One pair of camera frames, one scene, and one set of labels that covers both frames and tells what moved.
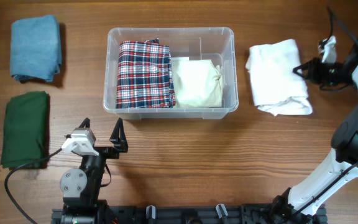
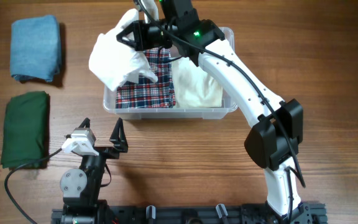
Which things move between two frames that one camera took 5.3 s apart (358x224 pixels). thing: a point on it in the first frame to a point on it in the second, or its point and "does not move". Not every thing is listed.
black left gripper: x=119 y=140 does not move
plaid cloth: x=144 y=75 does not move
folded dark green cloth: x=26 y=130 does not move
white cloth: x=276 y=88 to x=114 y=61
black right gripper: x=312 y=65 to x=143 y=43
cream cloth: x=197 y=83 does not move
